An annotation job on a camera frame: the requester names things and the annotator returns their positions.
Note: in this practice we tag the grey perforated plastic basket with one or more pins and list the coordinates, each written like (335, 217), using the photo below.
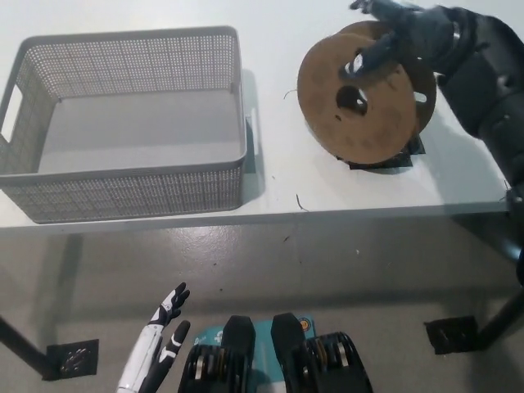
(135, 123)

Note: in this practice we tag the small filament scrap on floor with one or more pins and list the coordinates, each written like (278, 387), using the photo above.
(285, 238)

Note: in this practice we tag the thin black filament scrap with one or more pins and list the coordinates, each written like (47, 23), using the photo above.
(288, 93)
(299, 203)

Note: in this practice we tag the black tape patch on table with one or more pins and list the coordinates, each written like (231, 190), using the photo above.
(403, 161)

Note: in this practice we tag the brown cardboard filament spool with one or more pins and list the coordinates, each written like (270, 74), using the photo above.
(368, 127)

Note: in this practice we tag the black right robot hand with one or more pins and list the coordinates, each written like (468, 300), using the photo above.
(421, 28)

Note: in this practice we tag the white and black left hand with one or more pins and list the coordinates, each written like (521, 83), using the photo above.
(143, 352)

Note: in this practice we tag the black table leg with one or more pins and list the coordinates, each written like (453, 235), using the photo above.
(20, 344)
(503, 315)

